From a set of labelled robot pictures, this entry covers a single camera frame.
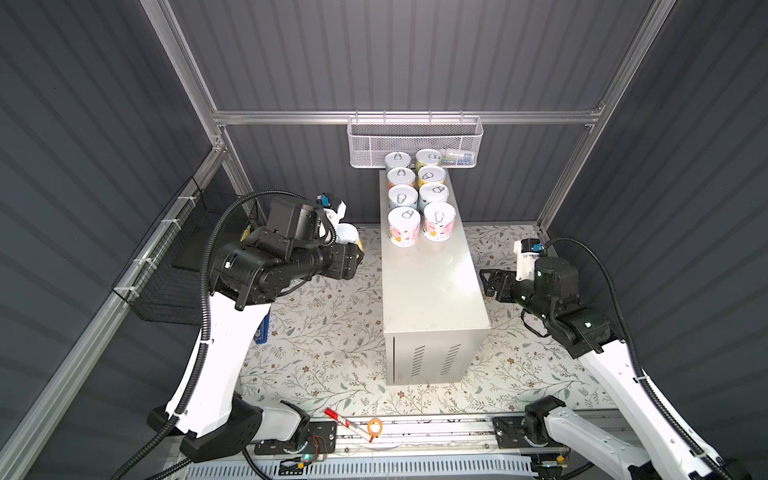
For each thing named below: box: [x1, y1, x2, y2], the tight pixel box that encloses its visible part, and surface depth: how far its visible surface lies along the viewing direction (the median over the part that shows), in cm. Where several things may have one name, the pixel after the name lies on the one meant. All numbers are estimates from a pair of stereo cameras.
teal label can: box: [384, 151, 412, 173], surface depth 84 cm
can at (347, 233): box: [336, 223, 364, 251], surface depth 59 cm
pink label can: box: [388, 206, 421, 248], surface depth 69 cm
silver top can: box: [419, 182, 450, 207], surface depth 74 cm
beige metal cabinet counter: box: [379, 170, 491, 386], surface depth 64 cm
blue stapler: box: [253, 309, 271, 345], surface depth 91 cm
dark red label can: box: [422, 202, 457, 242], surface depth 69 cm
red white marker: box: [324, 407, 374, 443], surface depth 77 cm
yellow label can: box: [418, 165, 446, 183], surface depth 79 cm
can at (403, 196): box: [388, 185, 419, 210], surface depth 74 cm
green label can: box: [416, 148, 442, 164], surface depth 84 cm
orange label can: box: [386, 167, 416, 190], surface depth 78 cm
